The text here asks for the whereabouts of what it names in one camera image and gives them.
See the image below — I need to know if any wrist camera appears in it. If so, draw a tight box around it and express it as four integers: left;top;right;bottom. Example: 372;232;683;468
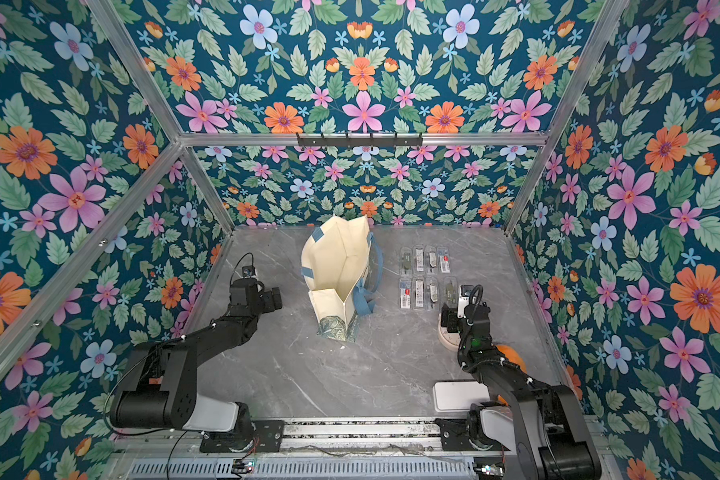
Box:
241;264;257;279
458;284;475;307

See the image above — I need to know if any white rectangular box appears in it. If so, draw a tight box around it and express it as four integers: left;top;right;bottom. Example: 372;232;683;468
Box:
433;381;490;413

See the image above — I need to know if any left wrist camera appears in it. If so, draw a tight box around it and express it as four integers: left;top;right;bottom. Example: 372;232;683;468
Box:
241;264;257;279

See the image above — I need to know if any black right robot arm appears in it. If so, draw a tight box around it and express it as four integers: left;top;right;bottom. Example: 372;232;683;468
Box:
440;299;602;479

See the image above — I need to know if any pink round alarm clock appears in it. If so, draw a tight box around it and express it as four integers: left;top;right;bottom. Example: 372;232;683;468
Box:
437;324;461;352

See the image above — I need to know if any cream floral canvas tote bag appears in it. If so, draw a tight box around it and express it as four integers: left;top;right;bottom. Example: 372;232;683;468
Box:
301;216;383;342

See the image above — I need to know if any clear green compass set case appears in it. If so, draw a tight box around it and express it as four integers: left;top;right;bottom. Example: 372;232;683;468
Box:
399;247;414;278

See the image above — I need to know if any orange carrot plush toy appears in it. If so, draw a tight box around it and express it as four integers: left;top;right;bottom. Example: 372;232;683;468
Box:
497;344;527;372

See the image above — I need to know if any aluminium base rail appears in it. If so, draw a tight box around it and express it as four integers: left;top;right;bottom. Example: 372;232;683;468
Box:
104;415;613;480

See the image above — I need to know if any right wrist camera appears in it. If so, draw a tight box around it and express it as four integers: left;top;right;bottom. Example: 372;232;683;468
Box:
458;284;475;307

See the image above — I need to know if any black hook rail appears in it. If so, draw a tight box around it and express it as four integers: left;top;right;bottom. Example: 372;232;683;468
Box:
296;133;424;148

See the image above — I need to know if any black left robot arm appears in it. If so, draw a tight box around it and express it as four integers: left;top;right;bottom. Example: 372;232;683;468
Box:
108;277;283;433

